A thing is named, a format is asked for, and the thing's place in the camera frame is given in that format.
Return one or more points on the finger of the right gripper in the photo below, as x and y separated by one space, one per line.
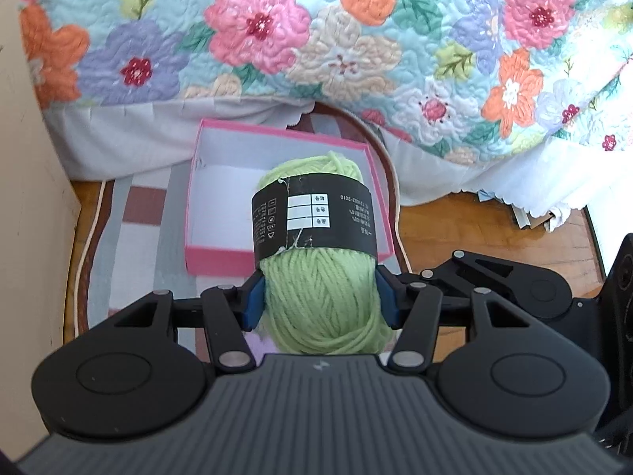
538 291

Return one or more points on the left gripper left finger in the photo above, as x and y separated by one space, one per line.
228 313

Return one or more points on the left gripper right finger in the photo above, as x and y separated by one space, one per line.
412 306

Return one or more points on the purple plush toy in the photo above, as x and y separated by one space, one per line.
260 345

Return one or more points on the green yarn ball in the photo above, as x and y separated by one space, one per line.
314 241

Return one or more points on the checkered pastel rug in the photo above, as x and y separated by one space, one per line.
141 247

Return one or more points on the pink storage box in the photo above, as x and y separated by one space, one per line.
229 160

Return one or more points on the floral quilt bedspread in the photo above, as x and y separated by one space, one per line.
466 80

